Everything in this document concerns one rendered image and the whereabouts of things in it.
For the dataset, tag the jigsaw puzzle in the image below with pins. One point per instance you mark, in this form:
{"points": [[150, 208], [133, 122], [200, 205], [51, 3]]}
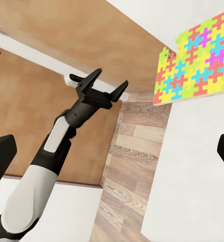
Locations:
{"points": [[198, 68]]}

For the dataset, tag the desk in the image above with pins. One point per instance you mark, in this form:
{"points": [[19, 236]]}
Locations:
{"points": [[186, 202]]}

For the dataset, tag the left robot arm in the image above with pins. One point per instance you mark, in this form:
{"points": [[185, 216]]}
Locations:
{"points": [[26, 204]]}

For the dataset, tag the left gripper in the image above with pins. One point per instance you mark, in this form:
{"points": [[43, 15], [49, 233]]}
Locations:
{"points": [[90, 101]]}

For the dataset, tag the sliding door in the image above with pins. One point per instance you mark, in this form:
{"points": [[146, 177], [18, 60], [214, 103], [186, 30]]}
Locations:
{"points": [[86, 35], [31, 97]]}

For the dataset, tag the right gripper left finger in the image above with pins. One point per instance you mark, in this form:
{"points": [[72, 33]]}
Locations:
{"points": [[8, 150]]}

